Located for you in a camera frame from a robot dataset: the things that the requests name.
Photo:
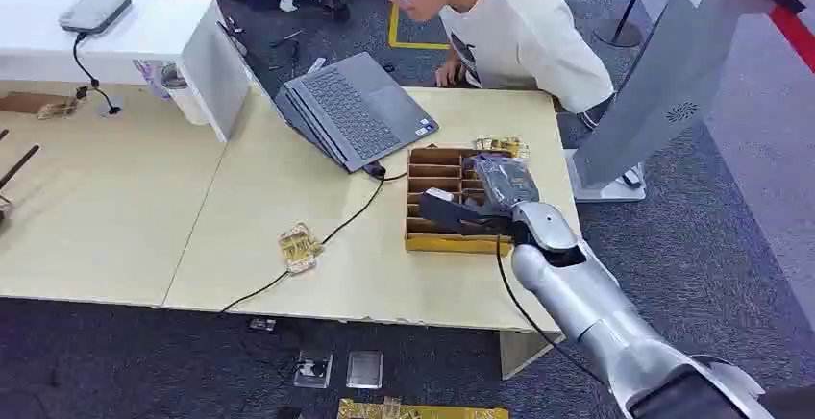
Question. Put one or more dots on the white table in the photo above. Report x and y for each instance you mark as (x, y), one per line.
(159, 28)

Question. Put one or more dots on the black stanchion pole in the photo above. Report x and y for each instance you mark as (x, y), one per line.
(619, 33)

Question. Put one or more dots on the gold card sheet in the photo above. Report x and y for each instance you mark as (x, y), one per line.
(420, 412)

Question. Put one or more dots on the grey laptop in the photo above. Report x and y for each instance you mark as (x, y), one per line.
(363, 107)

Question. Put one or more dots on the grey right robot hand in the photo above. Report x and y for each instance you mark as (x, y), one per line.
(506, 180)

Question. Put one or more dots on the wooden card box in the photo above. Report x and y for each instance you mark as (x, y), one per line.
(439, 243)

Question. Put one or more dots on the clear plastic cup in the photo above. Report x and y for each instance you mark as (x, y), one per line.
(173, 77)

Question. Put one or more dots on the red barrier band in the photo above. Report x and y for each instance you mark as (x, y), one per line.
(792, 33)

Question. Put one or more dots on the yellow floor tape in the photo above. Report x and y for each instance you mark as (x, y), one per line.
(395, 31)

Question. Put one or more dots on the beige desk leg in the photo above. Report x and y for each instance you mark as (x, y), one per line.
(519, 352)

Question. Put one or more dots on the brown cardboard piece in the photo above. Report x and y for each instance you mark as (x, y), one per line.
(22, 103)

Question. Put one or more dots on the small clear card case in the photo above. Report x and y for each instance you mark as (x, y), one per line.
(262, 324)

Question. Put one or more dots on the grey kiosk stand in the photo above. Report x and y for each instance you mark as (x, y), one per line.
(668, 72)

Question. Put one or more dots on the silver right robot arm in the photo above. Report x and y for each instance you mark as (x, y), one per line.
(592, 301)

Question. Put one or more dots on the dark wooden stick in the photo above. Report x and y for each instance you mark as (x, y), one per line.
(19, 165)

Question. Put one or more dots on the person's hand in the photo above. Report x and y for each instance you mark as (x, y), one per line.
(449, 74)

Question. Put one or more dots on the flat grey device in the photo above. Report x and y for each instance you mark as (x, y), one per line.
(95, 12)

